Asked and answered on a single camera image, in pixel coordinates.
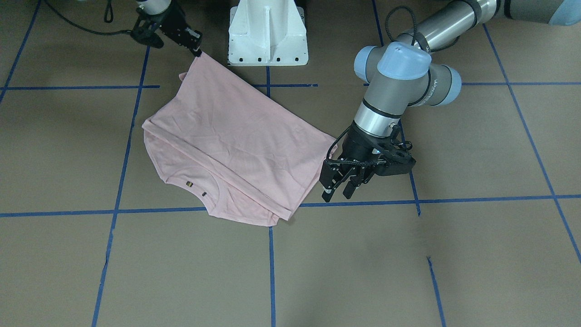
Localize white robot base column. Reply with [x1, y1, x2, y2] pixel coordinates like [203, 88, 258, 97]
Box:
[227, 0, 309, 66]

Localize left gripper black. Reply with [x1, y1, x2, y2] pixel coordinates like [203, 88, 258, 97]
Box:
[319, 122, 391, 203]

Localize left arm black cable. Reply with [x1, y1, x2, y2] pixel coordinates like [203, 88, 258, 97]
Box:
[325, 5, 459, 159]

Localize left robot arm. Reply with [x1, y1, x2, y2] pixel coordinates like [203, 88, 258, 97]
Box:
[320, 0, 581, 203]

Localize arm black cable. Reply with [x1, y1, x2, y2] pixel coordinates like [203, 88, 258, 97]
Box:
[325, 5, 459, 159]
[43, 0, 137, 36]

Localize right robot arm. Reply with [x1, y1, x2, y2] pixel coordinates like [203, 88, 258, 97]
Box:
[130, 0, 202, 57]

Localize pink Snoopy t-shirt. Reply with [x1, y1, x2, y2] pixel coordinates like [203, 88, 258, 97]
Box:
[143, 53, 334, 226]

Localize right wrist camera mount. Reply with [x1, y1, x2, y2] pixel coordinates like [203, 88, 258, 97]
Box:
[129, 17, 164, 49]

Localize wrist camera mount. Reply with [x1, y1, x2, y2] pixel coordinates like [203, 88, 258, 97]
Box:
[129, 17, 164, 49]
[372, 138, 416, 176]

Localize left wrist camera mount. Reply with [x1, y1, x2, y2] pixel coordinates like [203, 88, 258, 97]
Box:
[372, 138, 416, 176]

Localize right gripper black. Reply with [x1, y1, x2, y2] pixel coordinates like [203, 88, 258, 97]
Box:
[156, 5, 202, 57]

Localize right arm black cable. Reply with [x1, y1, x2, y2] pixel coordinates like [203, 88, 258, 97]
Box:
[43, 0, 137, 36]

